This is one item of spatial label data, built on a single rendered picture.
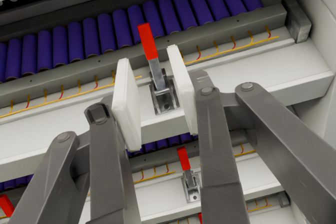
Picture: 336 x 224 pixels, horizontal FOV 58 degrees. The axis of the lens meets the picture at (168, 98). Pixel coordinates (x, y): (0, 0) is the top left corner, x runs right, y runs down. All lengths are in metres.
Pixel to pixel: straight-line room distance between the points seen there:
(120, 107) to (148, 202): 0.36
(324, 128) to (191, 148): 0.19
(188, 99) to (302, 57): 0.23
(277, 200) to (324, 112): 0.32
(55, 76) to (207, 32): 0.18
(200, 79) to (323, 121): 0.27
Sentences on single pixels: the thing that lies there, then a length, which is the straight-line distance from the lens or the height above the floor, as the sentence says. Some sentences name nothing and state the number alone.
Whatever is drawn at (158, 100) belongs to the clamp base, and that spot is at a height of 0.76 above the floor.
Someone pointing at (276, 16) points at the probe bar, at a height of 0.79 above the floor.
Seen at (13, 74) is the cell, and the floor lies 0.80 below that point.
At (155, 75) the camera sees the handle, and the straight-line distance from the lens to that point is 0.31.
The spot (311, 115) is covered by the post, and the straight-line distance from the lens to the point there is 0.45.
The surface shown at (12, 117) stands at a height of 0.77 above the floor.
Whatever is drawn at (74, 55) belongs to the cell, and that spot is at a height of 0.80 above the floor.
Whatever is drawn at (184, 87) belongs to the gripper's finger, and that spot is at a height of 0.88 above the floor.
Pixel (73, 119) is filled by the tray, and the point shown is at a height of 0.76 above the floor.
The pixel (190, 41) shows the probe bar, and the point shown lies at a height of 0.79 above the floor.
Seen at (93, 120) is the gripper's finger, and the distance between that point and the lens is 0.16.
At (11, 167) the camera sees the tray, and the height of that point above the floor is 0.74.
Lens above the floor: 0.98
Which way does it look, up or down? 42 degrees down
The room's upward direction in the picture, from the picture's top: 17 degrees counter-clockwise
